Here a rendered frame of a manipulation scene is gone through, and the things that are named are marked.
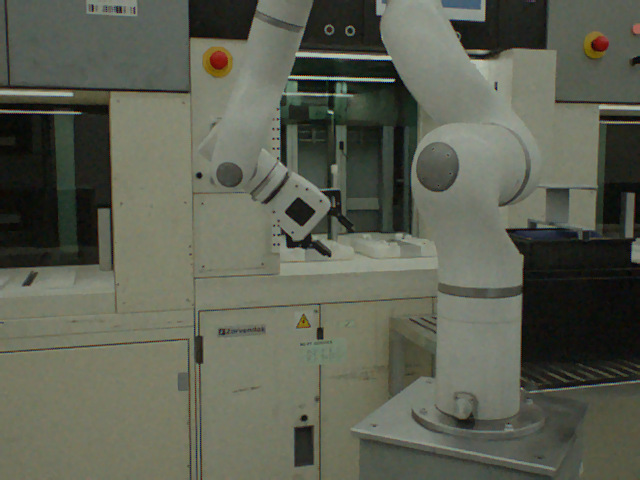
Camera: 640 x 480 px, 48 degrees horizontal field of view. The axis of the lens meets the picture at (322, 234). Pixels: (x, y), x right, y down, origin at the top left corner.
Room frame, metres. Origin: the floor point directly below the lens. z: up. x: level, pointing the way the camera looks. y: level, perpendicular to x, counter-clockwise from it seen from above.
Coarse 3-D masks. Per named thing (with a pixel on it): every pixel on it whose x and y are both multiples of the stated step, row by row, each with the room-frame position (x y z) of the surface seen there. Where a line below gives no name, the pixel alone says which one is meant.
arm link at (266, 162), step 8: (216, 128) 1.33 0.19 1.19; (208, 136) 1.33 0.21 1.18; (216, 136) 1.32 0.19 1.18; (200, 144) 1.34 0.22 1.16; (208, 144) 1.33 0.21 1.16; (200, 152) 1.35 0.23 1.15; (208, 152) 1.33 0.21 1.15; (264, 152) 1.36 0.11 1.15; (208, 160) 1.35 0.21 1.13; (264, 160) 1.35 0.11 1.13; (272, 160) 1.36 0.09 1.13; (256, 168) 1.33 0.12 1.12; (264, 168) 1.34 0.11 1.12; (272, 168) 1.35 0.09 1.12; (256, 176) 1.34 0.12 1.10; (264, 176) 1.34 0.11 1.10; (248, 184) 1.35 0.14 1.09; (256, 184) 1.34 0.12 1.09; (248, 192) 1.37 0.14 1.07
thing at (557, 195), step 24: (552, 192) 1.45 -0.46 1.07; (552, 216) 1.45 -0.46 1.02; (528, 240) 1.36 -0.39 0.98; (552, 240) 1.34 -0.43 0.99; (576, 240) 1.35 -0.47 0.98; (600, 240) 1.35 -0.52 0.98; (624, 240) 1.36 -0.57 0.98; (528, 264) 1.35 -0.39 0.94; (552, 264) 1.35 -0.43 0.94; (576, 264) 1.36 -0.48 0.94; (600, 264) 1.37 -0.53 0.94; (624, 264) 1.37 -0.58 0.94
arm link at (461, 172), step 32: (448, 128) 0.96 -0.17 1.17; (480, 128) 0.97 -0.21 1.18; (416, 160) 0.97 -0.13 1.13; (448, 160) 0.93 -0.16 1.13; (480, 160) 0.93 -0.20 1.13; (512, 160) 0.98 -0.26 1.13; (416, 192) 0.98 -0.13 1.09; (448, 192) 0.94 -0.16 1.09; (480, 192) 0.93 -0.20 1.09; (512, 192) 1.00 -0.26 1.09; (448, 224) 0.97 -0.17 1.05; (480, 224) 0.95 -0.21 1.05; (448, 256) 1.00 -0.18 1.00; (480, 256) 0.98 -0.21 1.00; (512, 256) 0.99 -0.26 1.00; (448, 288) 1.00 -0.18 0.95; (480, 288) 0.98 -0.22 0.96; (512, 288) 0.99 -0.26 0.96
